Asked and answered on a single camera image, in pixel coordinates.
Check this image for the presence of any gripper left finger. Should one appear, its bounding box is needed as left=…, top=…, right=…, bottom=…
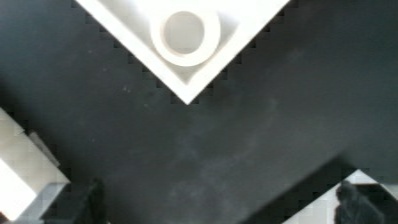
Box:
left=41, top=179, right=109, bottom=224

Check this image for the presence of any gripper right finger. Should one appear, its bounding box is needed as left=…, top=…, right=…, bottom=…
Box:
left=334, top=181, right=398, bottom=224

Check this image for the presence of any white square tabletop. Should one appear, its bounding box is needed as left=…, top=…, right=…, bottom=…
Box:
left=77, top=0, right=290, bottom=103

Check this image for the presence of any white U-shaped fence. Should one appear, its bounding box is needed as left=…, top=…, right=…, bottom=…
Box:
left=0, top=108, right=70, bottom=220

